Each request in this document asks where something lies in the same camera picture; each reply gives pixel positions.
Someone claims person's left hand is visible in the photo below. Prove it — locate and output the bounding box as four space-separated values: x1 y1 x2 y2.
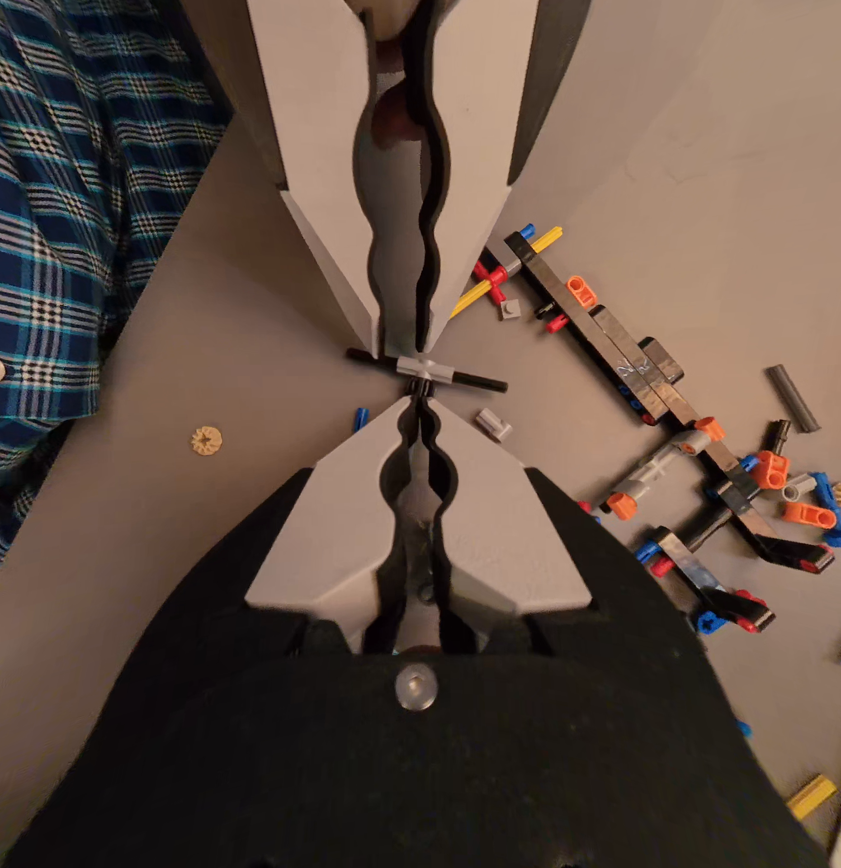
358 0 428 146

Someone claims dark grey lego axle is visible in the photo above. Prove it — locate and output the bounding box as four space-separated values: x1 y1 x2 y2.
764 364 821 434

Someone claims yellow lego axle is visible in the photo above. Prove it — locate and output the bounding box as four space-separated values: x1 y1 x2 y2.
785 775 837 822

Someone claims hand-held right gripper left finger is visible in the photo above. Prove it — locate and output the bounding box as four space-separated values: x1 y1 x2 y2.
246 397 419 655

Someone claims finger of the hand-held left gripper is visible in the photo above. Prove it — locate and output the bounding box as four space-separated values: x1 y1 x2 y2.
417 0 538 352
246 0 384 357

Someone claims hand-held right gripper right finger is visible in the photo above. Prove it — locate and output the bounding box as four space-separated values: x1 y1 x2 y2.
422 396 593 655

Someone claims person's plaid shirt torso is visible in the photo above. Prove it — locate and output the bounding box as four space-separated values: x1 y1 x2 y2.
0 0 233 591

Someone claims black axle grey connector assembly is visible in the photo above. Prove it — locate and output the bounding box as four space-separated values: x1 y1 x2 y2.
346 348 510 397

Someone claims blue lego axle with connector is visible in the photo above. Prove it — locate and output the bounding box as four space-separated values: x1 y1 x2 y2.
809 472 841 547

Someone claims black lego frame assembly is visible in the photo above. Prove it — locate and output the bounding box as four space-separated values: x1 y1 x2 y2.
449 222 836 635

